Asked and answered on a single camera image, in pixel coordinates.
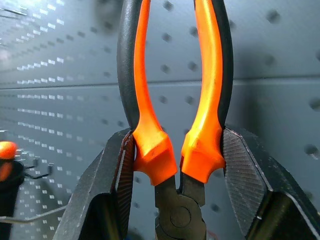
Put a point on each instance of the black pegboard hook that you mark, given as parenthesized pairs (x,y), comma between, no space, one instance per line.
(40,172)

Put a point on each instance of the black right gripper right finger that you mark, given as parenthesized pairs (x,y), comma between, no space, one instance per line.
(252,180)

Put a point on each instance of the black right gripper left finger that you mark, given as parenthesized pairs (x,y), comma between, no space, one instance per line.
(100,185)

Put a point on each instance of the orange and black pliers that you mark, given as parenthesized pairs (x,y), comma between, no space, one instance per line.
(155,152)

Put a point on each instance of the grey metal pegboard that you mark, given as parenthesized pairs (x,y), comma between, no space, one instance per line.
(62,82)

